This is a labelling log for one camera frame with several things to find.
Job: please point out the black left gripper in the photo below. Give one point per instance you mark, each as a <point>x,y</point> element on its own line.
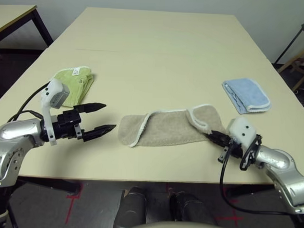
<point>66,126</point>

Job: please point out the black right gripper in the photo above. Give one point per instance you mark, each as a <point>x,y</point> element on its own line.
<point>231,150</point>

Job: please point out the beige towel with white trim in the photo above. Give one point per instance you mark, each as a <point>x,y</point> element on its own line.
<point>166,129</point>

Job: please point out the green folded towel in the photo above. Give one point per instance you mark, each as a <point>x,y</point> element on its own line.
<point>78,84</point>

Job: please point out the blue folded towel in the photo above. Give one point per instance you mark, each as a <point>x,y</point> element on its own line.
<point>247,92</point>

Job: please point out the robot right leg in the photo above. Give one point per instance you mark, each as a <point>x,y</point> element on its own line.
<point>191,208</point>

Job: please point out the robot leg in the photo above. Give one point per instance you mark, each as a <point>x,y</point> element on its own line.
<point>131,208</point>
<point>191,208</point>

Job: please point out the robot left leg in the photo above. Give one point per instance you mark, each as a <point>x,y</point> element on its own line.
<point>131,208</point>

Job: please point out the wooden stool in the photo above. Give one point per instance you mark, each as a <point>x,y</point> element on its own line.
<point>296,57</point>

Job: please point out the neighbour table with black legs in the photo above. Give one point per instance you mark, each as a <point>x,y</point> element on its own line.
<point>10,14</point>

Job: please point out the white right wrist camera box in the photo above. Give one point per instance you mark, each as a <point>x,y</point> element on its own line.
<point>241,129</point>

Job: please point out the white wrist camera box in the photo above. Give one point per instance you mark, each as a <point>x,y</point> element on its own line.
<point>55,91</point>
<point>241,129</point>

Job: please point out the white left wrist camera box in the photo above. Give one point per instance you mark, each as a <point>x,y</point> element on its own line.
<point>55,91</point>

